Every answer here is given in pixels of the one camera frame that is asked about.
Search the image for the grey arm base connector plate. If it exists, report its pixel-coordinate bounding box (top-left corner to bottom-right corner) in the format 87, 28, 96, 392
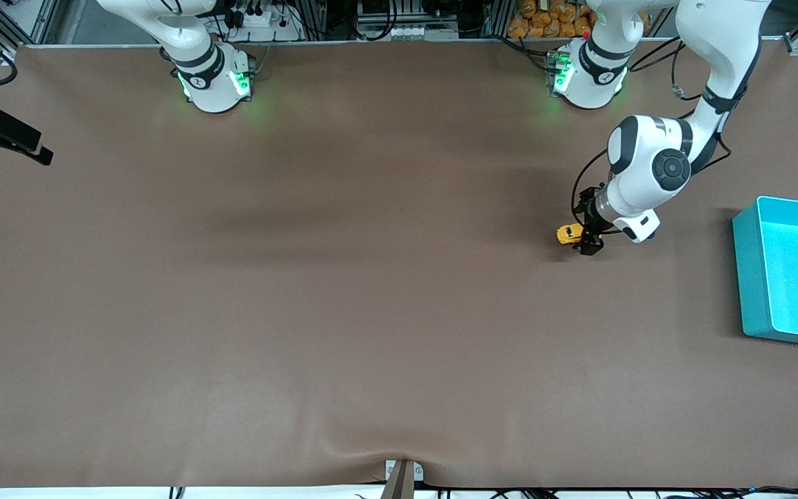
546, 50, 574, 96

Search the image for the brown table mat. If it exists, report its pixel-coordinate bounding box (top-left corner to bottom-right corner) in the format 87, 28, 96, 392
0, 38, 798, 490

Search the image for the teal plastic storage box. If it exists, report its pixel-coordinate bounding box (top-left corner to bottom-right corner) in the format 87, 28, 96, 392
732, 196, 798, 349

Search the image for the white power strip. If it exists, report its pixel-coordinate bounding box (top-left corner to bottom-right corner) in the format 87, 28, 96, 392
222, 0, 303, 42

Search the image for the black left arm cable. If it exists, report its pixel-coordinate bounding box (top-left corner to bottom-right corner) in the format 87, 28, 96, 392
572, 38, 732, 236

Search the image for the silver clamp bracket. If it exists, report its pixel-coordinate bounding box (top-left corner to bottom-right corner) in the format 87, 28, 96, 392
385, 459, 425, 483

